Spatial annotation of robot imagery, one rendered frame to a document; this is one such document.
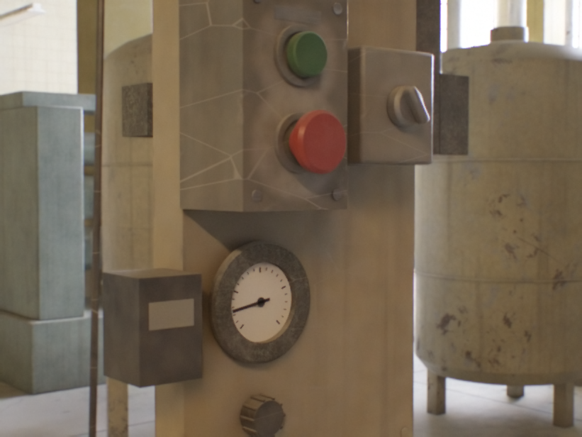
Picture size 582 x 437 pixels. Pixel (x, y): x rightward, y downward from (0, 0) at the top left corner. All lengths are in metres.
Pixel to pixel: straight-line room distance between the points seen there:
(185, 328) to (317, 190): 0.13
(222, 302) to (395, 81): 0.21
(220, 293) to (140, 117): 0.18
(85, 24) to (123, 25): 0.37
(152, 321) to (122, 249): 3.45
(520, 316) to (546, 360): 0.30
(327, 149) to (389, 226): 0.20
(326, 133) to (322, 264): 0.16
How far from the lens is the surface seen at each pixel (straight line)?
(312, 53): 0.61
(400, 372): 0.80
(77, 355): 6.82
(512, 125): 5.49
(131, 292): 0.61
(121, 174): 4.05
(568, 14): 10.88
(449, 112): 0.88
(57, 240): 6.71
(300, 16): 0.62
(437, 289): 5.70
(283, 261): 0.68
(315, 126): 0.59
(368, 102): 0.67
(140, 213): 3.94
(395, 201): 0.78
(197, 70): 0.63
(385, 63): 0.69
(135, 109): 0.76
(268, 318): 0.69
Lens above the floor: 1.49
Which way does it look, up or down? 2 degrees down
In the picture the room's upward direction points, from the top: straight up
